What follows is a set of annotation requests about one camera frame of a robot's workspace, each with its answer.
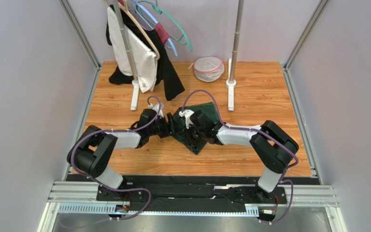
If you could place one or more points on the white rack foot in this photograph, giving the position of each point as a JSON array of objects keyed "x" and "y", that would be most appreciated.
[
  {"x": 135, "y": 95},
  {"x": 230, "y": 84}
]

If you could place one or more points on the right white rack foot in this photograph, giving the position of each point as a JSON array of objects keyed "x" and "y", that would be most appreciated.
[{"x": 230, "y": 84}]

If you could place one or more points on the aluminium frame rail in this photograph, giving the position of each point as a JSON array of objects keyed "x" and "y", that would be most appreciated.
[{"x": 314, "y": 209}]

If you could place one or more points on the wooden clothes hanger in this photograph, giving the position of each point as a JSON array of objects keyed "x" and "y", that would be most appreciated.
[{"x": 123, "y": 5}]

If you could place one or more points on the blue plastic hanger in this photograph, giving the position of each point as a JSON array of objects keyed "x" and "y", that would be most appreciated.
[{"x": 152, "y": 23}]

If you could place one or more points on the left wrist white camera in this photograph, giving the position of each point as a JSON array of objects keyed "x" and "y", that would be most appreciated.
[{"x": 158, "y": 107}]

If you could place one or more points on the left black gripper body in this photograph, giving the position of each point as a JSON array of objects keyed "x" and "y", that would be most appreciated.
[{"x": 162, "y": 129}]

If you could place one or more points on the dark red hanging cloth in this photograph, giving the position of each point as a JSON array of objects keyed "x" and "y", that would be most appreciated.
[{"x": 162, "y": 33}]

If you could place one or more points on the wrist white camera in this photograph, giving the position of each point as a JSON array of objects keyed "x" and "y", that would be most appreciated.
[
  {"x": 158, "y": 107},
  {"x": 186, "y": 115}
]

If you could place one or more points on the white mesh laundry bag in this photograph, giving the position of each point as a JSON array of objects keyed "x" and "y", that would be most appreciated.
[{"x": 207, "y": 69}]

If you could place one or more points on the metal rack pole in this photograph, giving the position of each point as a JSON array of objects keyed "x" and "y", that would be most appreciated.
[
  {"x": 125, "y": 38},
  {"x": 236, "y": 41}
]

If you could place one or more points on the right metal rack pole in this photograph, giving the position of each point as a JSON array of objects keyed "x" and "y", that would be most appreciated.
[{"x": 236, "y": 41}]

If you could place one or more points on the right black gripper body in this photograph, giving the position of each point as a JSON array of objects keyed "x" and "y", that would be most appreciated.
[{"x": 192, "y": 131}]

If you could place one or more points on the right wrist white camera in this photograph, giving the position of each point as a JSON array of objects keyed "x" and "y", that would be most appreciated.
[{"x": 186, "y": 115}]

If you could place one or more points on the teal plastic hanger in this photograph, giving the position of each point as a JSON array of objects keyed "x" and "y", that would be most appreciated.
[{"x": 183, "y": 39}]

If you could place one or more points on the white hanging towel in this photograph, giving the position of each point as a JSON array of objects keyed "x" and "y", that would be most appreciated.
[{"x": 144, "y": 58}]

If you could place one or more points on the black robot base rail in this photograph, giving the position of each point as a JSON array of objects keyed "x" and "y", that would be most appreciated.
[{"x": 196, "y": 194}]

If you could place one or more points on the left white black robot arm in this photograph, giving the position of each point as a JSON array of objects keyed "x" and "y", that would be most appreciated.
[{"x": 91, "y": 153}]

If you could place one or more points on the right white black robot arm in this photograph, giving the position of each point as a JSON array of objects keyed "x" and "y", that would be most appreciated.
[{"x": 275, "y": 148}]

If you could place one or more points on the dark green cloth napkin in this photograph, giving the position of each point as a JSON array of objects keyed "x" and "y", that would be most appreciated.
[{"x": 179, "y": 123}]

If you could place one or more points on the left metal rack pole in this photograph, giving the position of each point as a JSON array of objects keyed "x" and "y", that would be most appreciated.
[{"x": 125, "y": 38}]

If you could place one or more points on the left white rack foot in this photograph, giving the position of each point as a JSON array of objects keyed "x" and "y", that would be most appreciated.
[{"x": 135, "y": 95}]

